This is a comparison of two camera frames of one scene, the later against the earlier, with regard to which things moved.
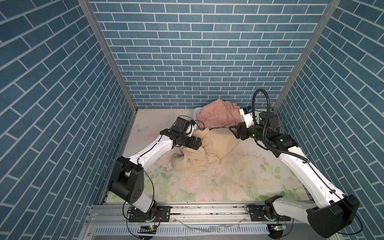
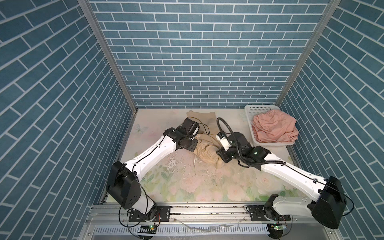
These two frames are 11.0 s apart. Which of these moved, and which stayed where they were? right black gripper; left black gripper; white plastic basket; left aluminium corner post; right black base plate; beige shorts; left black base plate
Moved: white plastic basket; right black gripper; beige shorts
Stayed: left black gripper; left black base plate; left aluminium corner post; right black base plate
